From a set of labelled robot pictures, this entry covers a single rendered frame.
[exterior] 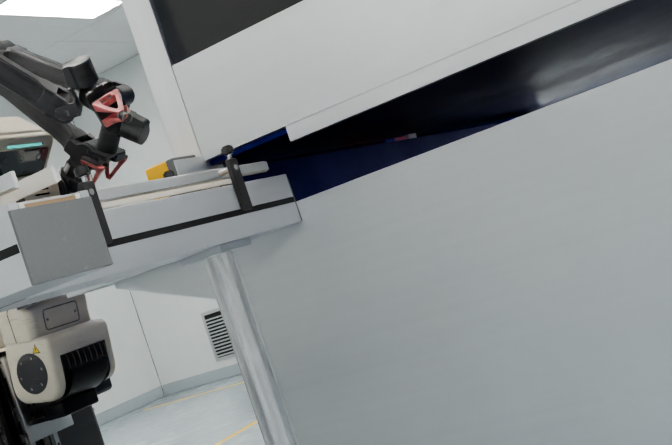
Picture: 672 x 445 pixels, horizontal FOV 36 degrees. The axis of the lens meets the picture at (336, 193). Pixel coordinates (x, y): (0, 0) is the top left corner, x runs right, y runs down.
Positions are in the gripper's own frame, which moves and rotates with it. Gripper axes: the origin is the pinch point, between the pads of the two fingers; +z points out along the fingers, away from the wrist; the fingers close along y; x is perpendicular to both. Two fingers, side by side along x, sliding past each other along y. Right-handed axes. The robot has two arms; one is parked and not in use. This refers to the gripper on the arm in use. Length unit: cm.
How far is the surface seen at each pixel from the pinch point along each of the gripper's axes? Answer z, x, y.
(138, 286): 18.4, -19.8, -27.4
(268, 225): 65, -2, -4
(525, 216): 96, 28, -13
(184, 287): 28.9, -13.3, -27.8
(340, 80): 63, 23, 9
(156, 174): 40.3, -8.9, 3.5
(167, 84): 29.7, 4.1, 12.7
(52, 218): 105, -36, 39
